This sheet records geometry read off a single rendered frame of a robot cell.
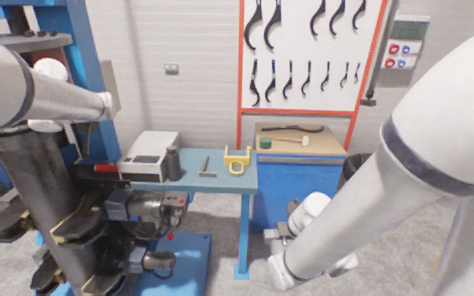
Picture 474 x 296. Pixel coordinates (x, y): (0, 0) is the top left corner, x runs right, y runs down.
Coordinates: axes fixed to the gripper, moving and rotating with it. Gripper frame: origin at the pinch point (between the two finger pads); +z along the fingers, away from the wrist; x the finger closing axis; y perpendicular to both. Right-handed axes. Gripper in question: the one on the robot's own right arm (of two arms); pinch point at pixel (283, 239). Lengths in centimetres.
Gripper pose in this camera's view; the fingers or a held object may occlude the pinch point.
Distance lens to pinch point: 103.2
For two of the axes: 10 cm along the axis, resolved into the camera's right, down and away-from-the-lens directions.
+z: -1.8, 6.0, 7.8
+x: 9.8, 0.5, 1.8
